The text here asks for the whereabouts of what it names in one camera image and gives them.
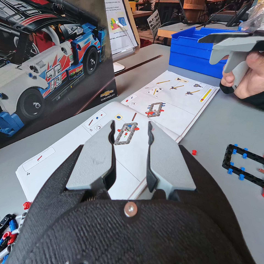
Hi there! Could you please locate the clear plastic bag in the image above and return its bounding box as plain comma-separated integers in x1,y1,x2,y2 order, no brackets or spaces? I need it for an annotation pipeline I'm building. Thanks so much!
238,0,264,33

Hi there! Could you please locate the person's right hand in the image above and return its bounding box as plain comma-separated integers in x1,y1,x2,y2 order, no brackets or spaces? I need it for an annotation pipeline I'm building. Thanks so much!
220,50,264,99

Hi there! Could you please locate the blue plastic bin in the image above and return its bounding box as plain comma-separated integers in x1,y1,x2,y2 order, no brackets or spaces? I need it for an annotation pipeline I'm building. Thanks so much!
169,26,251,79

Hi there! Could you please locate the black race car box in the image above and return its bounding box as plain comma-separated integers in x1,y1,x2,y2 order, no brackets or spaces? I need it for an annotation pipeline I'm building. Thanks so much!
0,0,118,149

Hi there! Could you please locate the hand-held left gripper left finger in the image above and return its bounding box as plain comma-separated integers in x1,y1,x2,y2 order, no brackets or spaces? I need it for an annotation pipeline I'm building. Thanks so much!
66,120,117,192

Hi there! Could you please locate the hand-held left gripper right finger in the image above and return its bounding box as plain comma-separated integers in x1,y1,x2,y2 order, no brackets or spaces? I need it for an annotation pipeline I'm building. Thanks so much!
146,121,197,194

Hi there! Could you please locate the pile of plastic building pieces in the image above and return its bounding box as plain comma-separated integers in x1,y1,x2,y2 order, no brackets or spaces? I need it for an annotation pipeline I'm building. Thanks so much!
0,201,32,264

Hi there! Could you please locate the white printed sign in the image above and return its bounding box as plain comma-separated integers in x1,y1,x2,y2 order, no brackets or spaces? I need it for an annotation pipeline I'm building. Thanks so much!
147,10,162,37

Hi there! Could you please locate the white instruction booklet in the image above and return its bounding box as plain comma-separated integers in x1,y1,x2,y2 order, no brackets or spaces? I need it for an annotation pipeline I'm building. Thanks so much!
15,70,220,203

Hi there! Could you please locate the black frame assembly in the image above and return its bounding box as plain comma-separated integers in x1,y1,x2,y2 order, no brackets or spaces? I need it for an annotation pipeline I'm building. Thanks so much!
222,144,264,196

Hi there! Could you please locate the computer monitor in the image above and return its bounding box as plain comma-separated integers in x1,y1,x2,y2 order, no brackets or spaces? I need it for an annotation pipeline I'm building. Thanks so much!
104,0,141,56

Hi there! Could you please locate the person's right forearm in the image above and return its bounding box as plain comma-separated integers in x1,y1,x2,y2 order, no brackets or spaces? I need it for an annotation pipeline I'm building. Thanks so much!
235,90,264,111

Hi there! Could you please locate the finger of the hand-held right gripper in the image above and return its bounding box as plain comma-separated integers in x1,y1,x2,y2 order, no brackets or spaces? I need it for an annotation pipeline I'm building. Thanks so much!
198,31,264,45
209,36,264,65

